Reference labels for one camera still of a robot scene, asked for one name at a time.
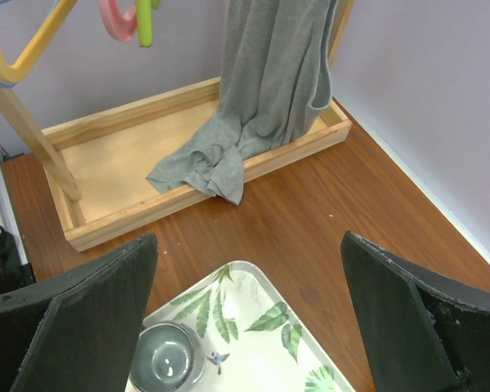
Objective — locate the green hanger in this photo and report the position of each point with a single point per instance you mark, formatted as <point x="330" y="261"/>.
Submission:
<point x="144" y="18"/>

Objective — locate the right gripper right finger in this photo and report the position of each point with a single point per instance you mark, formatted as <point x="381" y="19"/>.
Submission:
<point x="421" y="330"/>

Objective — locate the leaf pattern serving tray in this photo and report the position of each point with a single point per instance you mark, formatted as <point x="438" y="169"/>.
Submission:
<point x="251" y="339"/>

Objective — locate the pink plastic hanger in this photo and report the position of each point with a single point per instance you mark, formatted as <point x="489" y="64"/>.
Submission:
<point x="120" y="25"/>

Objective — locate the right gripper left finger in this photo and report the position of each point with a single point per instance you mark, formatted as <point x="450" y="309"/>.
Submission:
<point x="77" y="331"/>

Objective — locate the grey mug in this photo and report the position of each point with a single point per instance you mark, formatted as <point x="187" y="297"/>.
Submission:
<point x="169" y="357"/>

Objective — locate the grey tank top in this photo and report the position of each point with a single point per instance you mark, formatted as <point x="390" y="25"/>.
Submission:
<point x="275" y="81"/>

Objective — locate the wooden clothes rack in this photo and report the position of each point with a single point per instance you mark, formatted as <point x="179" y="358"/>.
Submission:
<point x="97" y="165"/>

